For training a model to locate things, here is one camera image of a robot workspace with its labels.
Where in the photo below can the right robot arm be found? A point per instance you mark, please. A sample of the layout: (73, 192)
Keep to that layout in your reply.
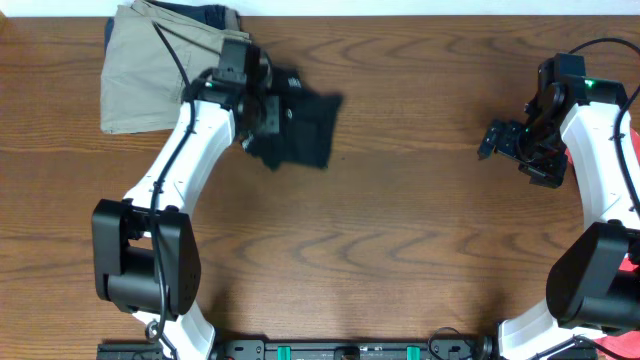
(583, 123)

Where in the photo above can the black polo shirt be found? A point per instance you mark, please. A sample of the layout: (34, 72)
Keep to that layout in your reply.
(307, 121)

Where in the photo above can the folded khaki trousers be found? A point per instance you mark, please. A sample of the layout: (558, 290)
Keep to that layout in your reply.
(141, 87)

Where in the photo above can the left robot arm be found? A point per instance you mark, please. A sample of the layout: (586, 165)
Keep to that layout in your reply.
(146, 260)

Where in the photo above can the red t-shirt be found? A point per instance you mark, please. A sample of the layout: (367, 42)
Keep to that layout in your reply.
(626, 345)

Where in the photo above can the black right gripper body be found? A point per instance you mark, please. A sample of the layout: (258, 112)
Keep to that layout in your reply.
(507, 141)

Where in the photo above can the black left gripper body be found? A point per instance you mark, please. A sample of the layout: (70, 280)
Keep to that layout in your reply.
(273, 118)

